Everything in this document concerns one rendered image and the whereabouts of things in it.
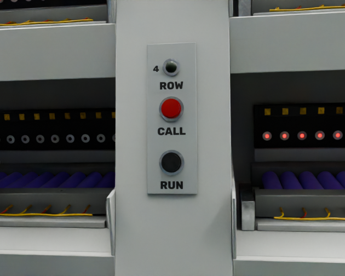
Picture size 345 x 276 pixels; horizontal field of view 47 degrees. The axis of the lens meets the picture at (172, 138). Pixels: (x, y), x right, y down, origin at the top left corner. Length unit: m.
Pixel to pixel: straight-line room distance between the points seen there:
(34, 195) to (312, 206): 0.27
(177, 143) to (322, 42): 0.14
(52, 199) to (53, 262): 0.09
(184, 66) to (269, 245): 0.16
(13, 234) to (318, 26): 0.32
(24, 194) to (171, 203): 0.17
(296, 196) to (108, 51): 0.22
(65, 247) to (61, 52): 0.17
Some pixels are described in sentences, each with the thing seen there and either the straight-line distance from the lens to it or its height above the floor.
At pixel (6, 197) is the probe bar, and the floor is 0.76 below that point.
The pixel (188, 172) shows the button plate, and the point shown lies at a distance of 0.31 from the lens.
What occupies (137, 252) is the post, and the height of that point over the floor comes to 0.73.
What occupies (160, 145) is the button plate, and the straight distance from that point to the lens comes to 0.32.
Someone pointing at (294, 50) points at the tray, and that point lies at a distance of 0.34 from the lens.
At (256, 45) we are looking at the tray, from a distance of 0.34.
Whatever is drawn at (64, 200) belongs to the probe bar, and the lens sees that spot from 0.42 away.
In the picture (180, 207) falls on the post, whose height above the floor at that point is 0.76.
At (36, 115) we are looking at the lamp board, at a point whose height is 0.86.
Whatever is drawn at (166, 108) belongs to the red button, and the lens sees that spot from 0.31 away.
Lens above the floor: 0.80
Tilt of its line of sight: 4 degrees up
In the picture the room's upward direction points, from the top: straight up
